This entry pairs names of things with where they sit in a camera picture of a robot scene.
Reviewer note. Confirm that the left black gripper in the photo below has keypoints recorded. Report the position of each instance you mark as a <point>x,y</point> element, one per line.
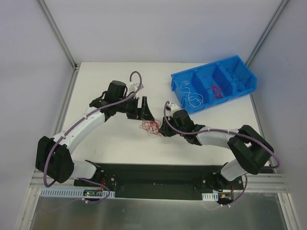
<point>139,108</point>

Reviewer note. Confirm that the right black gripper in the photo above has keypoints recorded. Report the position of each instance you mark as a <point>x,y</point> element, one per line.
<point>169,127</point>

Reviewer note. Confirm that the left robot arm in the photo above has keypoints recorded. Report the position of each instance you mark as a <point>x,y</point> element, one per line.
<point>53,156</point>

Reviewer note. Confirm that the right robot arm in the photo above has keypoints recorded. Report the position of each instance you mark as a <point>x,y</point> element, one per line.
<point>250,150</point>

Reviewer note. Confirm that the blue divided plastic bin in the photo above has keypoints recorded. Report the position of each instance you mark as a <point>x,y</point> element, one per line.
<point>212,84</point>

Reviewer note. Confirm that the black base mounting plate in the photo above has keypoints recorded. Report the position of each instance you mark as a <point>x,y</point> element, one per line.
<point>170,182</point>

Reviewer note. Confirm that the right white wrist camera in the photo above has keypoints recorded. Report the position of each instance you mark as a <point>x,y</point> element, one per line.
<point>172,108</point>

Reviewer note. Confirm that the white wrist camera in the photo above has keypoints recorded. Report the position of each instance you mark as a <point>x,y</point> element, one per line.
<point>134,87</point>
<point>172,108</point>

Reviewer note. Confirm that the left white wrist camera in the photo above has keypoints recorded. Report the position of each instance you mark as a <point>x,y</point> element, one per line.
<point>134,87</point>

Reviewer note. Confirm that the right white cable duct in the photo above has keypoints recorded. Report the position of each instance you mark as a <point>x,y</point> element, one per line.
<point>210,196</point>

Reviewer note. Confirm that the white cable duct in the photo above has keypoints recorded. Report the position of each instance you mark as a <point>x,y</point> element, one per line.
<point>210,196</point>
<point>76,193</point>

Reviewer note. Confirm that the left aluminium frame post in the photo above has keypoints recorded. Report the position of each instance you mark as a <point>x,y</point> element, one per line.
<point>56,32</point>

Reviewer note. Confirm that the aluminium frame post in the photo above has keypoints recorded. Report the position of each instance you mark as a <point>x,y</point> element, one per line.
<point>56,32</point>
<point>267,30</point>

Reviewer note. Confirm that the left white cable duct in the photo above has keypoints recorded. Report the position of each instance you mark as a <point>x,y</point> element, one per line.
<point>76,193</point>

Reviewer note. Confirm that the right aluminium frame post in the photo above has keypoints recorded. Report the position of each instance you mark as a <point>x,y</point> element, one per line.
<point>267,30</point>

